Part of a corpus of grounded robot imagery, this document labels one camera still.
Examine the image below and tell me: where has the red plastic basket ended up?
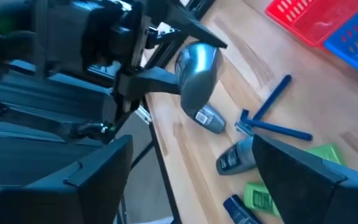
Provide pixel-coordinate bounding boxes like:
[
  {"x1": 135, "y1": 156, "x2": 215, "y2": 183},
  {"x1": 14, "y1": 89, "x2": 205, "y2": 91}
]
[{"x1": 265, "y1": 0, "x2": 358, "y2": 48}]

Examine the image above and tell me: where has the dark blue travel bottle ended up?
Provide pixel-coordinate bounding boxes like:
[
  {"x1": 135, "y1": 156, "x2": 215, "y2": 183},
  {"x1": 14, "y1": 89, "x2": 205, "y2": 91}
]
[{"x1": 223, "y1": 194, "x2": 262, "y2": 224}]

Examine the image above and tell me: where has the blue disposable razor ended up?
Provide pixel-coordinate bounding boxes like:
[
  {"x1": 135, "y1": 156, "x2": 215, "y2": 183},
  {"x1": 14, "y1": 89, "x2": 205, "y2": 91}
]
[
  {"x1": 234, "y1": 118, "x2": 314, "y2": 142},
  {"x1": 240, "y1": 73, "x2": 293, "y2": 123}
]

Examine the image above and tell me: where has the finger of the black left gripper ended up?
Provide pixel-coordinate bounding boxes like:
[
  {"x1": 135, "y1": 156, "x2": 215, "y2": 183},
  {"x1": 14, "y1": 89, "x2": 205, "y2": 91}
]
[
  {"x1": 117, "y1": 66, "x2": 182, "y2": 101},
  {"x1": 147, "y1": 0, "x2": 228, "y2": 49}
]

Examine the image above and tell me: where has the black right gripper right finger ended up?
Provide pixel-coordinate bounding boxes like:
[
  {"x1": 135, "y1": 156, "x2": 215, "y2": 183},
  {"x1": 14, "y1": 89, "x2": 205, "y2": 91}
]
[{"x1": 251, "y1": 134, "x2": 358, "y2": 224}]

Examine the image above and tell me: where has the green travel bottle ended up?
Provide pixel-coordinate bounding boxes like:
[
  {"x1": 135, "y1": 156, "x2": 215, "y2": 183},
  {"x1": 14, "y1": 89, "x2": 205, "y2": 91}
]
[{"x1": 305, "y1": 142, "x2": 345, "y2": 166}]

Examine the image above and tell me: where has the black aluminium table frame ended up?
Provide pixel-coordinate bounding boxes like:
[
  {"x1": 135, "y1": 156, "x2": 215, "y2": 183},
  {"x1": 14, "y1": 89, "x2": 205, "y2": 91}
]
[{"x1": 116, "y1": 0, "x2": 218, "y2": 224}]

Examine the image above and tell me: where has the green battery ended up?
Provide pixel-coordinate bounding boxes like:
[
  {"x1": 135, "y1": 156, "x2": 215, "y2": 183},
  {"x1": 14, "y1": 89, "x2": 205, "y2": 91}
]
[{"x1": 243, "y1": 182, "x2": 281, "y2": 217}]

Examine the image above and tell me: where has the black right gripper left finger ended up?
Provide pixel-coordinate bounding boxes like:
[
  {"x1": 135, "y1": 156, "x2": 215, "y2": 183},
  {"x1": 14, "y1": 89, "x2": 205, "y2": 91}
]
[{"x1": 0, "y1": 134, "x2": 134, "y2": 224}]

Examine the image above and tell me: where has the gray travel bottle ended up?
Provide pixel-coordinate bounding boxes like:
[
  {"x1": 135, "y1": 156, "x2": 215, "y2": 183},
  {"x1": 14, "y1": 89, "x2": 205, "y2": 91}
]
[
  {"x1": 193, "y1": 105, "x2": 227, "y2": 135},
  {"x1": 175, "y1": 42, "x2": 224, "y2": 118},
  {"x1": 216, "y1": 136, "x2": 257, "y2": 176}
]

